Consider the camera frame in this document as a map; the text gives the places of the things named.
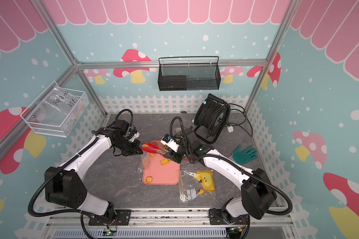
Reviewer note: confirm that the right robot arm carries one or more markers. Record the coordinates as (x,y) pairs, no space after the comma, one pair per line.
(258,196)

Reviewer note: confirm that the black cable reel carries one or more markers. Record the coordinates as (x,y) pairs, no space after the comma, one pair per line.
(213,115)

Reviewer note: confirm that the red kitchen tongs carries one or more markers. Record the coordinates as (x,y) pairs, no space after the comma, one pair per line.
(152,148)

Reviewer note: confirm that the clear resealable bag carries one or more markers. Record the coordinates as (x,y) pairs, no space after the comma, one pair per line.
(144,162)

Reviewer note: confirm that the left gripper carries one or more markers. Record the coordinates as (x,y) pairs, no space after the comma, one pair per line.
(134,151)

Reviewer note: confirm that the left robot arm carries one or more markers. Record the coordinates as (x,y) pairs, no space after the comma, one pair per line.
(64,185)

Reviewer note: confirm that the green rubber glove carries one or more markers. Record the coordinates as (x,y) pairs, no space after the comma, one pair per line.
(243,156)

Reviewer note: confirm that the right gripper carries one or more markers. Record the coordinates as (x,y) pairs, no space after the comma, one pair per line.
(173,156)

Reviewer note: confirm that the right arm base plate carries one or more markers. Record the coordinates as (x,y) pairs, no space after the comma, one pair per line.
(222,217)

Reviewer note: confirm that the black mesh wall basket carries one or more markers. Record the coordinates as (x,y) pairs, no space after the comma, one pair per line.
(202,72)

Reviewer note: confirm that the square waffle cookie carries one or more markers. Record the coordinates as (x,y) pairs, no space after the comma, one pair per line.
(164,161)

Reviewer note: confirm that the black box in basket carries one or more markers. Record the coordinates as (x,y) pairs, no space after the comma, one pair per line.
(172,83)

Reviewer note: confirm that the round cookie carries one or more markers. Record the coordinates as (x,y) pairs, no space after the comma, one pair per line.
(149,179)

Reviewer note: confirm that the pink tray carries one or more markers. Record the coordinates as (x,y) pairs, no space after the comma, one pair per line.
(167,174)

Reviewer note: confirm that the yellow plush toy bag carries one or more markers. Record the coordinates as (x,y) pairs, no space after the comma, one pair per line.
(195,184)

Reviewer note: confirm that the white wire wall basket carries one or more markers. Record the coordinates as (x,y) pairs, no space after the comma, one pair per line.
(56,111)

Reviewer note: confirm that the white power plug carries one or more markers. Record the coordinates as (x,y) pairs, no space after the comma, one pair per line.
(230,129)

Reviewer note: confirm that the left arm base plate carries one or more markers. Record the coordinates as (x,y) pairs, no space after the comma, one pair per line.
(117,217)

